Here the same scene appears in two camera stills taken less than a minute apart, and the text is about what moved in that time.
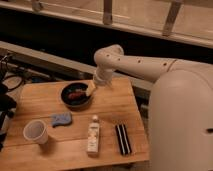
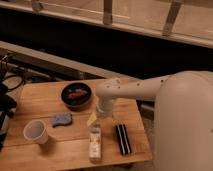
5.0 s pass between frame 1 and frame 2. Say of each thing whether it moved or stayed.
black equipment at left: stayed
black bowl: stayed
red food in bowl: stayed
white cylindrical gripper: moved
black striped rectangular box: stayed
